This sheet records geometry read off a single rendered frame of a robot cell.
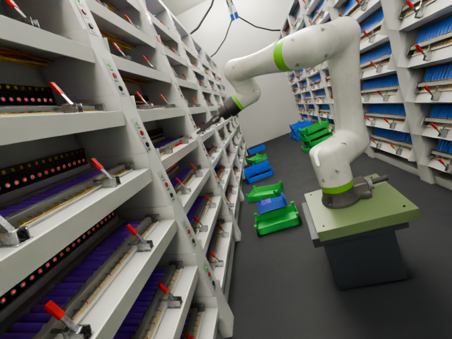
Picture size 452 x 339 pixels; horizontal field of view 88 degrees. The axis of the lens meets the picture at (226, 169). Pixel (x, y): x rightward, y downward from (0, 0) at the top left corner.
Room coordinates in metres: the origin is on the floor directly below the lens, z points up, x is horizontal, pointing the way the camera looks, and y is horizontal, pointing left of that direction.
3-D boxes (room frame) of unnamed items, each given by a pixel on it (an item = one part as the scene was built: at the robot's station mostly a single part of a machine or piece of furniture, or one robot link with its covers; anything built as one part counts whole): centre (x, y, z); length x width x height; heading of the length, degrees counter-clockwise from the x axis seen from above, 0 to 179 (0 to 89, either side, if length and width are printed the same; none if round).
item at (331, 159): (0.89, -0.40, 0.48); 0.16 x 0.13 x 0.19; 117
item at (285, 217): (1.51, -0.20, 0.04); 0.30 x 0.20 x 0.08; 78
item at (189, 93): (2.23, 0.04, 0.91); 0.20 x 0.09 x 1.81; 78
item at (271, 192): (2.07, -0.25, 0.04); 0.30 x 0.20 x 0.08; 54
